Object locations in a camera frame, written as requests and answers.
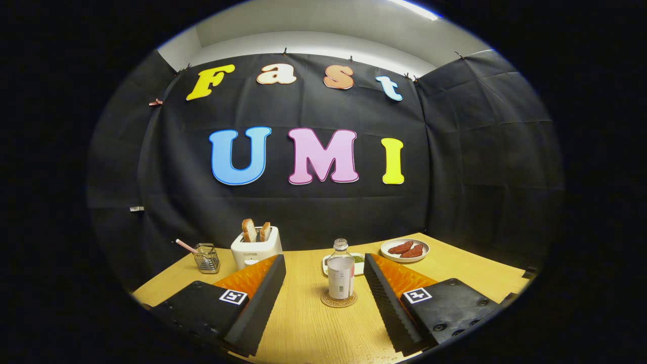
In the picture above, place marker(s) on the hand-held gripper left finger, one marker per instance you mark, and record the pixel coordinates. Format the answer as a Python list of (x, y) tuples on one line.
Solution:
[(258, 308)]

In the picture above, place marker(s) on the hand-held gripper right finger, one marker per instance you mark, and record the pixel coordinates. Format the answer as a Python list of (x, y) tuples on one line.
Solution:
[(389, 308)]

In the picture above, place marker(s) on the clear juice bottle white label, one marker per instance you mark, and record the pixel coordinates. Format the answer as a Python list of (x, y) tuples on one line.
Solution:
[(340, 278)]

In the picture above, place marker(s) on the round wooden coaster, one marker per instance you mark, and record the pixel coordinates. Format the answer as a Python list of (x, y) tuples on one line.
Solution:
[(326, 302)]

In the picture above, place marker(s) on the wooden table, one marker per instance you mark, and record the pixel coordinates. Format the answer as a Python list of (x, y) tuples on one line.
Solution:
[(308, 323)]

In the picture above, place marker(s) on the white toaster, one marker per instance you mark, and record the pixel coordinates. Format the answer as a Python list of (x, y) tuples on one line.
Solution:
[(247, 255)]

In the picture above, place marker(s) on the white round plate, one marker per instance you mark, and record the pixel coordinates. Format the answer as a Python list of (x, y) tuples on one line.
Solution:
[(386, 254)]

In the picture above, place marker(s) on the white divided condiment dish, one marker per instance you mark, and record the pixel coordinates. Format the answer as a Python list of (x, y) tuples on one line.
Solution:
[(359, 260)]

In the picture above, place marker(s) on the red meat slice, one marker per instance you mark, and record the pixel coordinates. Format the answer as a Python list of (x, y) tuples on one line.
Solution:
[(400, 247), (412, 251)]

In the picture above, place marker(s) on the toasted bread slice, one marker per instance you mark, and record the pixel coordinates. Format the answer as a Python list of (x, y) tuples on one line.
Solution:
[(265, 231), (249, 230)]

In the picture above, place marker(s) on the black table edge clamp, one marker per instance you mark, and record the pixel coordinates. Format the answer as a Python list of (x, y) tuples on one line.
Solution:
[(529, 273), (509, 298)]

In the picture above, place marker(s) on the black backdrop cloth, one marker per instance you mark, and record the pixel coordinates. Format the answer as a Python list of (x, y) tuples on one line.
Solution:
[(480, 151)]

